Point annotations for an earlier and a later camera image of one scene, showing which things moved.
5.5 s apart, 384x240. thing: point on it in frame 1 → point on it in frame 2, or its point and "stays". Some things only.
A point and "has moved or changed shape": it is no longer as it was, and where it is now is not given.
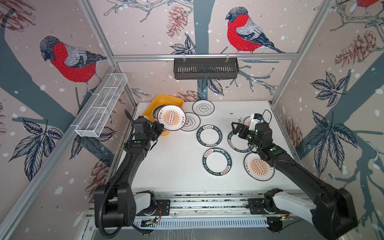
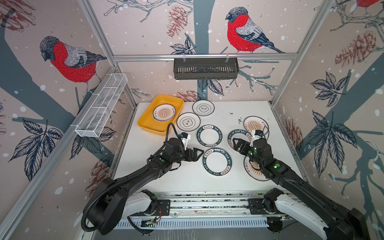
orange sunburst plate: [172, 117] has moved or changed shape
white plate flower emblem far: [203, 107] stays
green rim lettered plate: [209, 135] stays
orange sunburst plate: [258, 168] stays
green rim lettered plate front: [217, 161] stays
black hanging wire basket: [206, 68] stays
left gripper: [155, 125] → [195, 158]
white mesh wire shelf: [94, 122] stays
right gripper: [241, 126] → [236, 146]
